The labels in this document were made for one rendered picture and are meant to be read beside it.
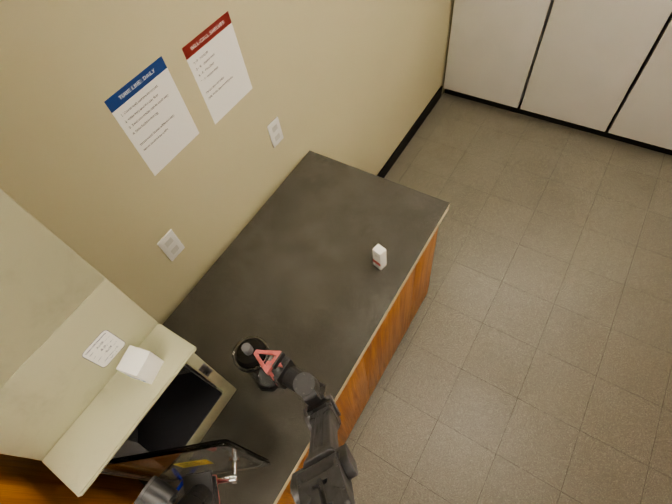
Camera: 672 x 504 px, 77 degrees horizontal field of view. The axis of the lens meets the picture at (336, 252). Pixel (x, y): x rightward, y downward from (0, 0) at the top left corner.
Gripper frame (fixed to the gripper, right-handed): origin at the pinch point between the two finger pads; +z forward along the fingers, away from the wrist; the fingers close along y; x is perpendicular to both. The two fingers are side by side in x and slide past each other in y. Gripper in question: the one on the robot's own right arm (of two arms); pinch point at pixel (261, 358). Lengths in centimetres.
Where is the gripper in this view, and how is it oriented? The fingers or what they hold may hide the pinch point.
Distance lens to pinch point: 123.0
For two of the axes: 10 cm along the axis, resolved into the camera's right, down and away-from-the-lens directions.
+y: -1.1, -5.3, -8.4
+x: -5.2, 7.5, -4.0
